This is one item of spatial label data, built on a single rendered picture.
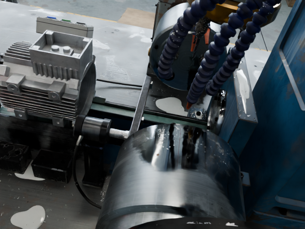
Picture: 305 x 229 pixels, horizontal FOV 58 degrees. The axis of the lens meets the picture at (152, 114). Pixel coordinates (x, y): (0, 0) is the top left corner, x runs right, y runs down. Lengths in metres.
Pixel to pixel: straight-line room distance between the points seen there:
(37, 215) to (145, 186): 0.44
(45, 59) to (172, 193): 0.45
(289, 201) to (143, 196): 0.45
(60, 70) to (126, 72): 0.57
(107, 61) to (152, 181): 0.93
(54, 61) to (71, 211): 0.39
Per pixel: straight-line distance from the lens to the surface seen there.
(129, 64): 1.28
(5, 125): 0.88
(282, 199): 0.77
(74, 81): 0.69
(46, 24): 1.00
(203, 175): 0.43
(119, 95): 1.10
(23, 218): 0.80
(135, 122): 0.67
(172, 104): 1.09
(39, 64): 0.71
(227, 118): 0.66
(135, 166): 0.45
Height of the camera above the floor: 1.50
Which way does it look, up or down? 43 degrees down
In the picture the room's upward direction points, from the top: 10 degrees clockwise
